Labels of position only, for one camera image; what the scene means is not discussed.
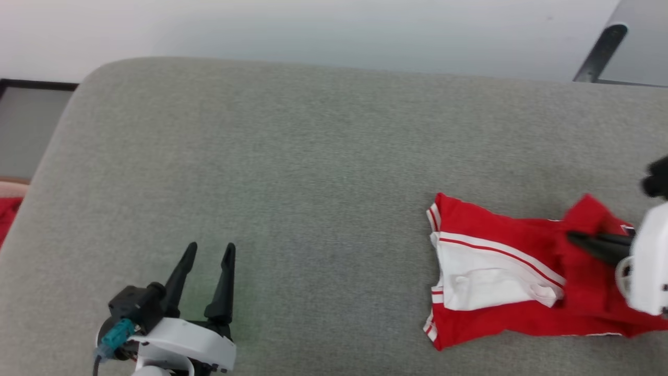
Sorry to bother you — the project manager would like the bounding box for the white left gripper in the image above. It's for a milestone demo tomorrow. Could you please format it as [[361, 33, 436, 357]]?
[[128, 241, 237, 376]]

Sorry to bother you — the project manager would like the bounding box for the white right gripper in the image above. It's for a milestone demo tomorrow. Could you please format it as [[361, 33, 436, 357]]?
[[567, 203, 668, 317]]

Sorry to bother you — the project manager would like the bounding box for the red and white garment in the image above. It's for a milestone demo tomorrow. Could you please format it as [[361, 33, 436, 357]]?
[[423, 192, 668, 351]]

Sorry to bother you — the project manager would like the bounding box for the dark slanted furniture leg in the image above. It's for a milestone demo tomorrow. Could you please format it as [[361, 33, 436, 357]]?
[[572, 23, 629, 83]]

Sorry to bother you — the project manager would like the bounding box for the grey furniture panel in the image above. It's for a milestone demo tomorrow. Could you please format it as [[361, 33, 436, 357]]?
[[597, 0, 668, 88]]

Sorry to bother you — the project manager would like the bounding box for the red fabric item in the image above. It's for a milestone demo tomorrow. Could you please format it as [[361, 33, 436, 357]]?
[[0, 196, 25, 249]]

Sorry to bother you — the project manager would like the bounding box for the dark framed grey panel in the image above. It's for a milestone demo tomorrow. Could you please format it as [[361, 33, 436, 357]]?
[[0, 78, 79, 183]]

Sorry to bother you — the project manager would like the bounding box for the teal cable connector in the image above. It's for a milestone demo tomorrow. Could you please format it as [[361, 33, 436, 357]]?
[[98, 319, 137, 362]]

